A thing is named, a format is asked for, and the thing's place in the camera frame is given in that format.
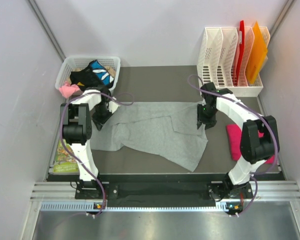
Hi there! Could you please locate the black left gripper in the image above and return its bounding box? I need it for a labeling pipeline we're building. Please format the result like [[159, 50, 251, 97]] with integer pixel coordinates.
[[91, 102, 114, 131]]

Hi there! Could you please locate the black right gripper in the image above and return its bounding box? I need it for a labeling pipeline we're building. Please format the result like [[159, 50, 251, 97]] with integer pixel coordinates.
[[197, 103, 218, 130]]

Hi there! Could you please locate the grey t shirt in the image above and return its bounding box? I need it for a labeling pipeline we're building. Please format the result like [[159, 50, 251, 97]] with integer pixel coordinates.
[[90, 102, 208, 172]]

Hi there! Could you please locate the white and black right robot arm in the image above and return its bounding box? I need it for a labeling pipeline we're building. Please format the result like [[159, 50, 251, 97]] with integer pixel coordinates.
[[197, 82, 280, 198]]

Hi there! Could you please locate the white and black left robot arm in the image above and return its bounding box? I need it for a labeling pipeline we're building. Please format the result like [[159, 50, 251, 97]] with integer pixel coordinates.
[[60, 85, 114, 182]]

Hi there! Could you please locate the folded magenta t shirt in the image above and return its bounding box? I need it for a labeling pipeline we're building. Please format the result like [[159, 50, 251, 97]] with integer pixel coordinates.
[[225, 124, 275, 164]]

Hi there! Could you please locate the black and blue t shirt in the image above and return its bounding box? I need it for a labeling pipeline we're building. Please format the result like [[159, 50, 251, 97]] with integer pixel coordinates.
[[70, 60, 115, 91]]

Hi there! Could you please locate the light pink t shirt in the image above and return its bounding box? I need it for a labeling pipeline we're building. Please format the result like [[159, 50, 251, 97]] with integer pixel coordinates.
[[58, 83, 80, 99]]

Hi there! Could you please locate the white plastic laundry basket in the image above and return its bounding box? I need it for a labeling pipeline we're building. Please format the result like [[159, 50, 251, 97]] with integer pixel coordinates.
[[55, 55, 121, 94]]

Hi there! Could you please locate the white file organiser rack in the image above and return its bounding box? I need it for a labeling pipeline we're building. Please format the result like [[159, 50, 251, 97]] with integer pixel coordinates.
[[196, 27, 263, 97]]

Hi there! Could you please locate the green children's book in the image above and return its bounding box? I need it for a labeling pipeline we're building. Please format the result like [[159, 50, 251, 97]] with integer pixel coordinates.
[[52, 141, 79, 175]]

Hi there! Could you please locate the orange plastic folder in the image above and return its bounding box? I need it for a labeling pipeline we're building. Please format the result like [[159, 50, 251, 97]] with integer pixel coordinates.
[[245, 21, 268, 85]]

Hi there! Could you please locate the red plastic folder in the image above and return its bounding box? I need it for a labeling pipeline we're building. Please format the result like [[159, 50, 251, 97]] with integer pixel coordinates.
[[233, 20, 245, 87]]

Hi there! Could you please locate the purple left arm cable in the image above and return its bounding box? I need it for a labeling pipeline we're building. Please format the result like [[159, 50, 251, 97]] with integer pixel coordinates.
[[60, 91, 135, 218]]

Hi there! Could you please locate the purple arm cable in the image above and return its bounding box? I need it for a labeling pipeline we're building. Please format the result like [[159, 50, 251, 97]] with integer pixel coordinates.
[[187, 74, 281, 218], [60, 91, 135, 218]]

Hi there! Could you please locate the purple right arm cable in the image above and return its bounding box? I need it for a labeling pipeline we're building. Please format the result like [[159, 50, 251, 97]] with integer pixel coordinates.
[[187, 74, 281, 218]]

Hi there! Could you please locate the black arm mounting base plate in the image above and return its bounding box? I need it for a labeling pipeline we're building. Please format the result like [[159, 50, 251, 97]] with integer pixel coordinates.
[[74, 173, 253, 202]]

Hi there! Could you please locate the aluminium frame rail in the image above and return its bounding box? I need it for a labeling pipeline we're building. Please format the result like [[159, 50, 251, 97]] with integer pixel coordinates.
[[30, 181, 300, 214]]

